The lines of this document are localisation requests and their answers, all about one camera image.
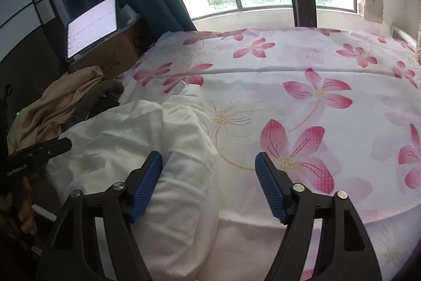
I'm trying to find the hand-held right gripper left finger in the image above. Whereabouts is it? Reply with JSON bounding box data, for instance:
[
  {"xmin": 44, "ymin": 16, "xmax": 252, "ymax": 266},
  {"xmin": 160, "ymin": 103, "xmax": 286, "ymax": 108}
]
[{"xmin": 34, "ymin": 151, "xmax": 163, "ymax": 281}]

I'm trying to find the white air conditioner unit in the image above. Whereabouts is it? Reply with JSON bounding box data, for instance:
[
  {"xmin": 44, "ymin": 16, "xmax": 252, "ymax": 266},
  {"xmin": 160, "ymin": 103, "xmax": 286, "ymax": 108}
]
[{"xmin": 391, "ymin": 25, "xmax": 417, "ymax": 53}]

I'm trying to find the small cardboard box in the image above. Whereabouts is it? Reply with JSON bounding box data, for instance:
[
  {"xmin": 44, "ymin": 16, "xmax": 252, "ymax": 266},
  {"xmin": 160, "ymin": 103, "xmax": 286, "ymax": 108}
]
[{"xmin": 357, "ymin": 0, "xmax": 384, "ymax": 23}]

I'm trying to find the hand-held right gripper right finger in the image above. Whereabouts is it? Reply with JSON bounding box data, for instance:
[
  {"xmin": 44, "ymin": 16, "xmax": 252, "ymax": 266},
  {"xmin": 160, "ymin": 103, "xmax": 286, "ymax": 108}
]
[{"xmin": 255, "ymin": 152, "xmax": 384, "ymax": 281}]

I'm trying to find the tablet with white screen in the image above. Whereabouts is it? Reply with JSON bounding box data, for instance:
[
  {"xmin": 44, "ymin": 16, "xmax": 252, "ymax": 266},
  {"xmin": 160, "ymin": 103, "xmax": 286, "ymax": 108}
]
[{"xmin": 66, "ymin": 0, "xmax": 118, "ymax": 62}]

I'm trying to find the clear plastic jar white lid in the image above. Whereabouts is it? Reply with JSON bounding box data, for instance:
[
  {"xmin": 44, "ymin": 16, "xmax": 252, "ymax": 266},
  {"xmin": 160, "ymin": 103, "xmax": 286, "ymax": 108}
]
[{"xmin": 415, "ymin": 22, "xmax": 421, "ymax": 62}]

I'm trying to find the white hooded jacket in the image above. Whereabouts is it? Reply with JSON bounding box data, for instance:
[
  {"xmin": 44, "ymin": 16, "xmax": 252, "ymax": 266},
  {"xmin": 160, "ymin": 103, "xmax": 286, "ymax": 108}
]
[{"xmin": 46, "ymin": 83, "xmax": 221, "ymax": 281}]

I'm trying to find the pink floral tablecloth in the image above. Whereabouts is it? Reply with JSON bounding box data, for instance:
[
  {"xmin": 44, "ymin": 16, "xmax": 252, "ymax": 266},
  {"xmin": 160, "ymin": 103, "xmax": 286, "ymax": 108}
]
[{"xmin": 99, "ymin": 27, "xmax": 421, "ymax": 281}]

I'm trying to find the large cardboard box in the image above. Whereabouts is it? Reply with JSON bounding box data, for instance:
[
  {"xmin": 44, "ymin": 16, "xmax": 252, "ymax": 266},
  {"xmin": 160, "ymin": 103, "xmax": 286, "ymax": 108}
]
[{"xmin": 67, "ymin": 19, "xmax": 157, "ymax": 81}]

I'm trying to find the tan cloth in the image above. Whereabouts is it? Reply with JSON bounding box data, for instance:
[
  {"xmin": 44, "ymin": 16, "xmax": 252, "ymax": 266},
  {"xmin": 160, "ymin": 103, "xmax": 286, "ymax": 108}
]
[{"xmin": 7, "ymin": 65, "xmax": 106, "ymax": 153}]

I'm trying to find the person's left hand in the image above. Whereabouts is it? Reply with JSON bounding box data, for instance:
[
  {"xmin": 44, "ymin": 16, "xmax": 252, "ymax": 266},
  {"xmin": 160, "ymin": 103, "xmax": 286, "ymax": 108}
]
[{"xmin": 0, "ymin": 176, "xmax": 38, "ymax": 237}]

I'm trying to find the grey brown cloth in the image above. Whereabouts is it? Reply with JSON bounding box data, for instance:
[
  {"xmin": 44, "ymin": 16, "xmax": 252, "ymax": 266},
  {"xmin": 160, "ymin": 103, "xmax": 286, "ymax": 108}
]
[{"xmin": 61, "ymin": 78, "xmax": 126, "ymax": 133}]

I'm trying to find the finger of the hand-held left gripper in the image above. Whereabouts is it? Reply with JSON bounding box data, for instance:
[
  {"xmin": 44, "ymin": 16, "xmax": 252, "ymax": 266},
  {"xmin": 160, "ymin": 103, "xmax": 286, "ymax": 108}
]
[{"xmin": 31, "ymin": 137, "xmax": 73, "ymax": 160}]

